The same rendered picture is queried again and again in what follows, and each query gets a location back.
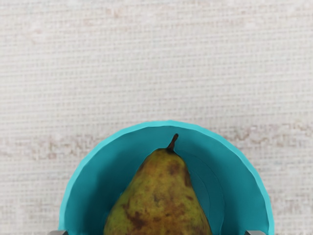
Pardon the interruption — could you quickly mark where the green brown speckled pear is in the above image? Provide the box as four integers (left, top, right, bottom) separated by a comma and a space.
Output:
103, 133, 214, 235

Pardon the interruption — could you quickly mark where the teal bowl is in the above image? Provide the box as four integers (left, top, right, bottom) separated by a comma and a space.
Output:
58, 119, 274, 235

